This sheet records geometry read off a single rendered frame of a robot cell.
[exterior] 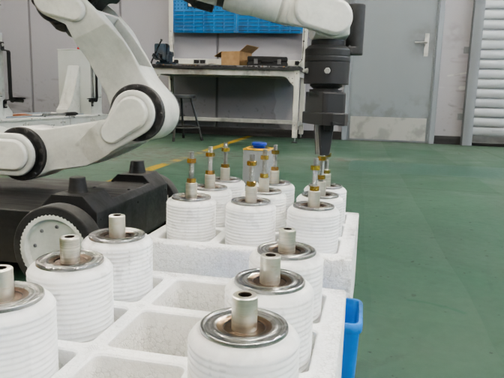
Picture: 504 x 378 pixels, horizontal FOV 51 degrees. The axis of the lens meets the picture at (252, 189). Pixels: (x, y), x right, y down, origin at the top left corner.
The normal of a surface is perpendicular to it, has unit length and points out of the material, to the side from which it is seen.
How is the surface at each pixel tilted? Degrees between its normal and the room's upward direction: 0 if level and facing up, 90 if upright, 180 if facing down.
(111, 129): 90
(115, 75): 90
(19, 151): 90
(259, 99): 90
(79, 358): 0
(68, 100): 59
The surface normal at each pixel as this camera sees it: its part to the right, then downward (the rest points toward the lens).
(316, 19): 0.08, 0.18
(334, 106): 0.34, 0.17
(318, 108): -0.94, 0.03
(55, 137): -0.19, 0.16
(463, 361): 0.03, -0.99
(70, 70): -0.17, -0.21
